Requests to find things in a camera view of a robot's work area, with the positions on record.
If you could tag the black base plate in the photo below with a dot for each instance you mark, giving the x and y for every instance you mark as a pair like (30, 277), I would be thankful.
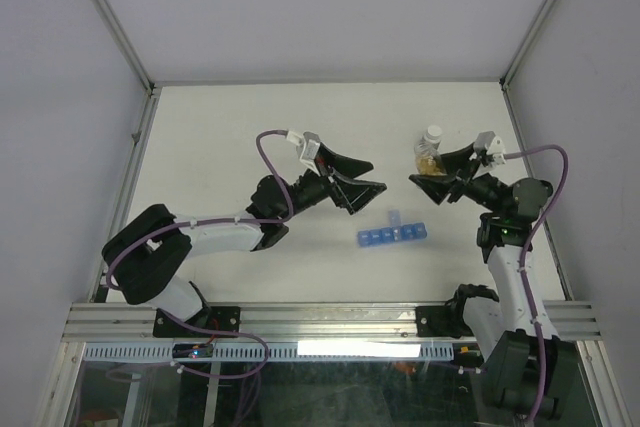
(223, 318)
(440, 321)

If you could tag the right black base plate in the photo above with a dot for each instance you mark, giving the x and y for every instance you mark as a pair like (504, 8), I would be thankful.
(440, 321)

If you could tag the right aluminium frame post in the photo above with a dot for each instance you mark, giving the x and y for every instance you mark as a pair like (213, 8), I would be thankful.
(535, 27)

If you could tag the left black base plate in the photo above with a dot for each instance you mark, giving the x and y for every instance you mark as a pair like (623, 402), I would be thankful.
(223, 318)

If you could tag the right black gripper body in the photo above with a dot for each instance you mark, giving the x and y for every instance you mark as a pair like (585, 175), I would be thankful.
(486, 190)

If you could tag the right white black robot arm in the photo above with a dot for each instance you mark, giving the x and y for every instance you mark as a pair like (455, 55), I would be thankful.
(528, 368)

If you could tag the left aluminium frame post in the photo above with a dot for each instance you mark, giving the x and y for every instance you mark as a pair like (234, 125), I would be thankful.
(123, 43)

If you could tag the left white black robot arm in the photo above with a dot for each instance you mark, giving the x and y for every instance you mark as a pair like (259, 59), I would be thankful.
(143, 259)

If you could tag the clear capsule bottle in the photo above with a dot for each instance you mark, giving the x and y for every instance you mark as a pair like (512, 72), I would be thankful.
(428, 159)

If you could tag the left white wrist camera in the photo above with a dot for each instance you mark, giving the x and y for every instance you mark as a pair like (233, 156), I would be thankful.
(307, 146)

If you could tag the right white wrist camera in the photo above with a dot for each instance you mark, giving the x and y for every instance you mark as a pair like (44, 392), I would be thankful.
(489, 149)

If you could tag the aluminium mounting rail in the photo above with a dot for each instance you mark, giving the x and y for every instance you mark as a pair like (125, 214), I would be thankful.
(111, 322)

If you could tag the grey slotted cable duct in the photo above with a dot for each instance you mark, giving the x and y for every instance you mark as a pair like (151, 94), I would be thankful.
(276, 352)

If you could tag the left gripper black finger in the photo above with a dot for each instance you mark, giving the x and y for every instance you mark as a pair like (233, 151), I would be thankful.
(354, 195)
(330, 163)

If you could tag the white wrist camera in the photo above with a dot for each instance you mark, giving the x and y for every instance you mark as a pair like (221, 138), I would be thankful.
(489, 149)
(307, 146)

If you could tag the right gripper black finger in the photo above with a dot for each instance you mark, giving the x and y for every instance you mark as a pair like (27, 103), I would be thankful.
(461, 163)
(438, 188)

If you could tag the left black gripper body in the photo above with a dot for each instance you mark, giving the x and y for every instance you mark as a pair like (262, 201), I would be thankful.
(309, 190)

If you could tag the blue weekly pill organizer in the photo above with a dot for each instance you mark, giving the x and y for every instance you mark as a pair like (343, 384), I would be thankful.
(396, 231)

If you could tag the aluminium frame post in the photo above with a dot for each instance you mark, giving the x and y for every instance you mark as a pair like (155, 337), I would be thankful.
(535, 27)
(123, 43)

